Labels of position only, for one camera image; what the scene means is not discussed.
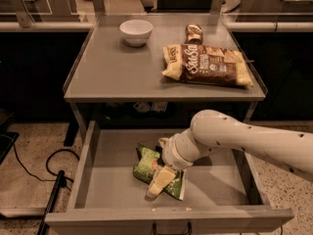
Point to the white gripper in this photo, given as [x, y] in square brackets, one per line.
[170, 155]

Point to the green jalapeno chip bag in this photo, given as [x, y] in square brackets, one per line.
[149, 161]

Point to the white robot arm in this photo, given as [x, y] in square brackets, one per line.
[211, 131]

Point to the grey open top drawer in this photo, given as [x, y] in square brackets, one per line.
[222, 192]

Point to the grey counter cabinet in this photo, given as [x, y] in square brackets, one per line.
[107, 70]

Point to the brown yellow chip bag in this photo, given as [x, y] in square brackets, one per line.
[202, 64]

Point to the black metal floor bar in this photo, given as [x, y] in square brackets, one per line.
[59, 183]

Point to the shiny gold snack can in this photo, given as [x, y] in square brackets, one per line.
[193, 34]

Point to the white ceramic bowl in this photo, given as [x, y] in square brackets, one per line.
[136, 32]

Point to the black object at left edge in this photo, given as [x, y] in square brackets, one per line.
[7, 138]

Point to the black drawer handle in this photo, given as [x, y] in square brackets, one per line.
[172, 228]

